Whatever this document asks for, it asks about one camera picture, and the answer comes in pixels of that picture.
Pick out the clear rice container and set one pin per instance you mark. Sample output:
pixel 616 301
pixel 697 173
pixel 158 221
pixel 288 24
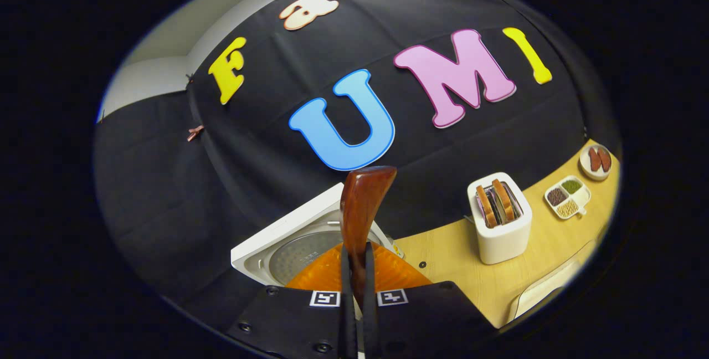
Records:
pixel 545 290

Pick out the toasted bread slice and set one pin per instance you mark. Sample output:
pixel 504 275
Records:
pixel 503 199
pixel 486 206

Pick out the white rice cooker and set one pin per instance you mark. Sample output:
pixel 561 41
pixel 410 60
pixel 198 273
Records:
pixel 260 251

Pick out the brown wooden spoon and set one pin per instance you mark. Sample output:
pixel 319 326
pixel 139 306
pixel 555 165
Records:
pixel 363 204

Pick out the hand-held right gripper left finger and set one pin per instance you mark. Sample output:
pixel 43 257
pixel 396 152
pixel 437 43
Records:
pixel 291 320

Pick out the black backdrop cloth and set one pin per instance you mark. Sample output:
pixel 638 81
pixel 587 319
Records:
pixel 166 193

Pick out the pink cloth clip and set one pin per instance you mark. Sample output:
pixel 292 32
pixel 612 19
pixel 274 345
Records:
pixel 195 133

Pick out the divided white grain dish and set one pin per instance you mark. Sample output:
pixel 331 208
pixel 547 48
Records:
pixel 580 195

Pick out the red meat slice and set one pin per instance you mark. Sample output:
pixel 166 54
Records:
pixel 605 158
pixel 595 159

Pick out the white toaster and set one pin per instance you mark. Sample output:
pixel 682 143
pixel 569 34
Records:
pixel 504 242

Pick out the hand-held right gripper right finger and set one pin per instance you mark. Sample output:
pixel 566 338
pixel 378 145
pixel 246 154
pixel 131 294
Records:
pixel 421 320

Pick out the round white plate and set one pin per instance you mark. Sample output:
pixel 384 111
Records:
pixel 584 168

